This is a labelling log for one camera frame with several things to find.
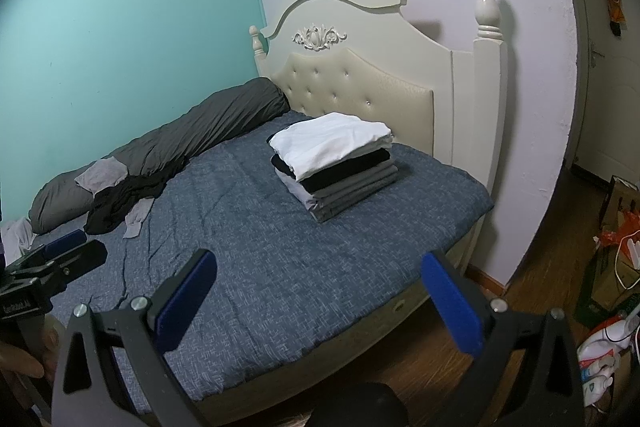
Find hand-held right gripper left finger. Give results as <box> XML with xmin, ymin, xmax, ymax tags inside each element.
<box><xmin>50</xmin><ymin>248</ymin><xmax>218</xmax><ymax>427</ymax></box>

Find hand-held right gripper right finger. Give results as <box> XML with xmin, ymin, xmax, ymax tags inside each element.
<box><xmin>420</xmin><ymin>249</ymin><xmax>586</xmax><ymax>427</ymax></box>

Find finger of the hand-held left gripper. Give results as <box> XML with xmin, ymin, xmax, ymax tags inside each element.
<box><xmin>7</xmin><ymin>228</ymin><xmax>87</xmax><ymax>270</ymax></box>
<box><xmin>35</xmin><ymin>239</ymin><xmax>108</xmax><ymax>290</ymax></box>

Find white polo shirt black trim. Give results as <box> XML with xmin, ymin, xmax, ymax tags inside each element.
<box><xmin>268</xmin><ymin>113</ymin><xmax>394</xmax><ymax>182</ymax></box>

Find person's left hand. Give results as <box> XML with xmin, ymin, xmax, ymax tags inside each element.
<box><xmin>0</xmin><ymin>317</ymin><xmax>63</xmax><ymax>380</ymax></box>

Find pale grey crumpled sheet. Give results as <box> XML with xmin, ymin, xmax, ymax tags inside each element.
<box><xmin>0</xmin><ymin>217</ymin><xmax>36</xmax><ymax>258</ymax></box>

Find small light grey cloth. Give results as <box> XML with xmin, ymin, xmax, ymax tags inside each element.
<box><xmin>123</xmin><ymin>197</ymin><xmax>156</xmax><ymax>239</ymax></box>

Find black crumpled garment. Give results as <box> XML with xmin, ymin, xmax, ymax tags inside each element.
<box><xmin>84</xmin><ymin>167</ymin><xmax>191</xmax><ymax>235</ymax></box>

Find blue patterned bed cover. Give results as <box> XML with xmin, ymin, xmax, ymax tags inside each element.
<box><xmin>0</xmin><ymin>107</ymin><xmax>496</xmax><ymax>413</ymax></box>

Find folded dark grey garment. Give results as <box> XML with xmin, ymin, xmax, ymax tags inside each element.
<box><xmin>277</xmin><ymin>162</ymin><xmax>401</xmax><ymax>220</ymax></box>

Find open cardboard box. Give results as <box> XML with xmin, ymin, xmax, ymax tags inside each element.
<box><xmin>575</xmin><ymin>175</ymin><xmax>640</xmax><ymax>323</ymax></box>

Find folded light grey garment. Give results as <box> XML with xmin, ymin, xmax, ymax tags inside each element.
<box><xmin>277</xmin><ymin>172</ymin><xmax>326</xmax><ymax>223</ymax></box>

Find white bottles on floor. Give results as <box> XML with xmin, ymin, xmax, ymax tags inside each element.
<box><xmin>577</xmin><ymin>307</ymin><xmax>640</xmax><ymax>408</ymax></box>

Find dark grey pillow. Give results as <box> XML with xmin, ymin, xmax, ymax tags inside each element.
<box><xmin>30</xmin><ymin>77</ymin><xmax>291</xmax><ymax>235</ymax></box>

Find orange plastic bag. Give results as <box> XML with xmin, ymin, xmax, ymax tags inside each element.
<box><xmin>595</xmin><ymin>212</ymin><xmax>640</xmax><ymax>248</ymax></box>

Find cream upholstered bed headboard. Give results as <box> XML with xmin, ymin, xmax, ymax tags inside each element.
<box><xmin>248</xmin><ymin>0</ymin><xmax>508</xmax><ymax>268</ymax></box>

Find cream room door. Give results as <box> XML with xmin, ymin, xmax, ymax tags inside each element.
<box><xmin>565</xmin><ymin>0</ymin><xmax>640</xmax><ymax>188</ymax></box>

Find orange hanging ornament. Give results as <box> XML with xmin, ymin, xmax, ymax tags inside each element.
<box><xmin>604</xmin><ymin>0</ymin><xmax>627</xmax><ymax>38</ymax></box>

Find white cable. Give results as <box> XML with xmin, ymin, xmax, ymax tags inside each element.
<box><xmin>614</xmin><ymin>227</ymin><xmax>640</xmax><ymax>293</ymax></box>

